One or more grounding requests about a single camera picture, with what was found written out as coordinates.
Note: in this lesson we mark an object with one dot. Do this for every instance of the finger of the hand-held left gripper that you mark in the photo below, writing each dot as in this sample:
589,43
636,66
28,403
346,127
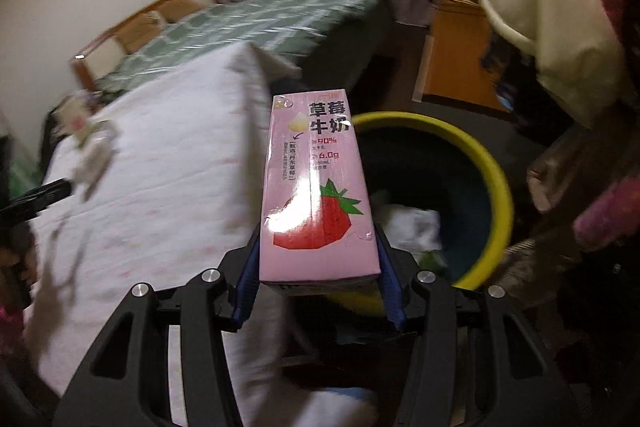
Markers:
37,198

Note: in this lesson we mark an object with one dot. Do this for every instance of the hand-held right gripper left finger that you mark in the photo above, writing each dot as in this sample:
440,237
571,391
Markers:
246,294

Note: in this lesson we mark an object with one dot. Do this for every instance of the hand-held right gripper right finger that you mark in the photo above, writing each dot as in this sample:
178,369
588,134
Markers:
393,297

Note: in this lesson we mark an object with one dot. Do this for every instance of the pink milk carton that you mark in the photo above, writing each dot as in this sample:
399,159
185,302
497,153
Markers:
315,187

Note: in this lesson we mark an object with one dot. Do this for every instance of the yellow-rimmed dark trash bin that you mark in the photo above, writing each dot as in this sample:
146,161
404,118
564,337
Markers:
492,177

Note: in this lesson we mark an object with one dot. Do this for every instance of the crumpled white tissue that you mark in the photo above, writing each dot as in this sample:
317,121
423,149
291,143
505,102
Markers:
412,227

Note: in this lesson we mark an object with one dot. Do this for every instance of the small white carton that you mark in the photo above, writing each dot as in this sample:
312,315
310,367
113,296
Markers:
74,113

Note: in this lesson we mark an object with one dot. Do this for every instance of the white plastic bag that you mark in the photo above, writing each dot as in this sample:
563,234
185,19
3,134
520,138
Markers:
345,407

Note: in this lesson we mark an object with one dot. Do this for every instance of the white table cloth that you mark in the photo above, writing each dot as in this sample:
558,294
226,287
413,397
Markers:
165,157

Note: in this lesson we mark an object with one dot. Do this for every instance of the wooden bed headboard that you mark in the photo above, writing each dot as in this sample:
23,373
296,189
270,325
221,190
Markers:
130,27

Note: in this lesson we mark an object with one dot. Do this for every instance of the beige garment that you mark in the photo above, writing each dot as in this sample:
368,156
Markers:
565,172

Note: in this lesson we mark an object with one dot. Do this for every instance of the pink fuzzy garment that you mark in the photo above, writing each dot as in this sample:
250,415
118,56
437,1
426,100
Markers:
607,214

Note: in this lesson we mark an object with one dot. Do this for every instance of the wooden cabinet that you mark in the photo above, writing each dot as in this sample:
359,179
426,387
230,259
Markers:
460,52

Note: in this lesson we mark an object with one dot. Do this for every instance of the bed with green quilt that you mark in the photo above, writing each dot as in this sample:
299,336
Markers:
280,17

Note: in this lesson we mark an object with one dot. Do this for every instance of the cream puffer jacket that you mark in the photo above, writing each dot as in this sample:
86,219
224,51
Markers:
560,22

